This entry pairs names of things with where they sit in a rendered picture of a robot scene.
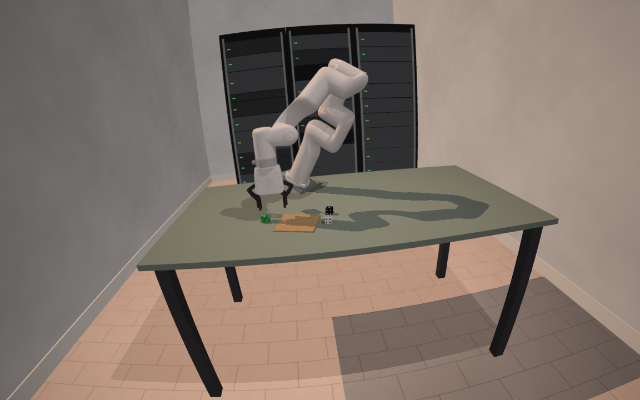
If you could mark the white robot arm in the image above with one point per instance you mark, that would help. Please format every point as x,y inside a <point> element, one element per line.
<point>326,92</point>

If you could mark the tan mat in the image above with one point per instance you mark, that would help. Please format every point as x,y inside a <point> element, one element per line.
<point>297,223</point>

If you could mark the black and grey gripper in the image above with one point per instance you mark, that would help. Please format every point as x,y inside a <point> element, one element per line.
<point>267,182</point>

